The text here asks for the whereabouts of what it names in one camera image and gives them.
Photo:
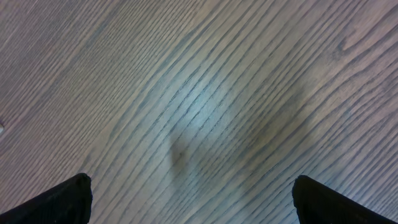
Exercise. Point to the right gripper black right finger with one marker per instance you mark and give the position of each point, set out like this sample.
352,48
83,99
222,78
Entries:
316,203

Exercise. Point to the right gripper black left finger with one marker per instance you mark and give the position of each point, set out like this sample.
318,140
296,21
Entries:
67,202

